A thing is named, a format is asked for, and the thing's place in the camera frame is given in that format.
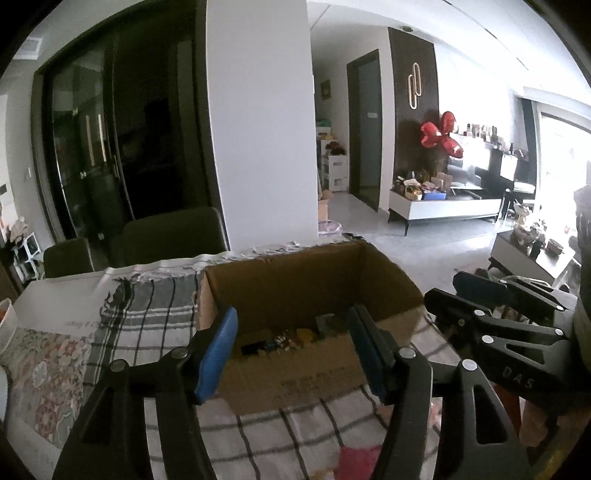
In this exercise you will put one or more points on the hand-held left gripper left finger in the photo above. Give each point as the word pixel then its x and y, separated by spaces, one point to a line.
pixel 217 360

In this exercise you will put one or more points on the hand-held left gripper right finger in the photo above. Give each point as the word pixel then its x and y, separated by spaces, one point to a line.
pixel 367 355

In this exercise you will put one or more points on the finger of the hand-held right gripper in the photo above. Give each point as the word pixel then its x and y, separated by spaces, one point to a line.
pixel 480 288
pixel 450 309

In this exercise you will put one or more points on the brown cardboard box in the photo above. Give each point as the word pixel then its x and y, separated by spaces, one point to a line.
pixel 295 383

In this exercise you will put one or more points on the dark coffee table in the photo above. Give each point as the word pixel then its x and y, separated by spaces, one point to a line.
pixel 531 258

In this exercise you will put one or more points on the white low cabinet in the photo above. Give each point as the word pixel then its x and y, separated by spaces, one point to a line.
pixel 443 207

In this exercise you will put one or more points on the plaid tablecloth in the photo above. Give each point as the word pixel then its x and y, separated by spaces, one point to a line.
pixel 277 443

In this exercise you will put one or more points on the blue box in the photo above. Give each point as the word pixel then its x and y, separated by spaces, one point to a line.
pixel 434 196

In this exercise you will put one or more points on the red snack packet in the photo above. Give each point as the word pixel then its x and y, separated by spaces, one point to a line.
pixel 360 464

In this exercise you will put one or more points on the dark green chair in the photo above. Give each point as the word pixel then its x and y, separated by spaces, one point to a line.
pixel 171 237
pixel 67 258

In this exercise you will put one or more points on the purple basket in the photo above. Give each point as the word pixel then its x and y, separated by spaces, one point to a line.
pixel 328 227

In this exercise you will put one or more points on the small cardboard box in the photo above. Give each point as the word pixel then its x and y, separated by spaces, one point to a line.
pixel 324 208

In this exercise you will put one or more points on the red foil balloon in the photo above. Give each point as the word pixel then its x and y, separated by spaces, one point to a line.
pixel 438 134

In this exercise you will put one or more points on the floral cloth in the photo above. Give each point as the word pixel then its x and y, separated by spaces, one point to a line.
pixel 46 378

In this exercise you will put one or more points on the white storage shelf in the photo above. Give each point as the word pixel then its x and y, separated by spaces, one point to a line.
pixel 334 170

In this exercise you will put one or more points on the dark interior door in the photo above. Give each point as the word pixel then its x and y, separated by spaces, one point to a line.
pixel 364 124

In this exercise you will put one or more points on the white slatted basket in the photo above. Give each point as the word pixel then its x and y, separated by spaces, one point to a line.
pixel 5 325

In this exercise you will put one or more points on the white cube shelf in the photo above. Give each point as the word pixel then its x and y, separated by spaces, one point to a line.
pixel 27 254

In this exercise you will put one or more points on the dark glass door cabinet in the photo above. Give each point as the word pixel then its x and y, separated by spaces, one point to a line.
pixel 101 152

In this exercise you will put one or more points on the ceiling air vent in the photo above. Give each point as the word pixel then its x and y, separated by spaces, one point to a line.
pixel 30 48

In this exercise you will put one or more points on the gold loop wall lamp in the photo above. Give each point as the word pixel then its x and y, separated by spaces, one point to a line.
pixel 414 85

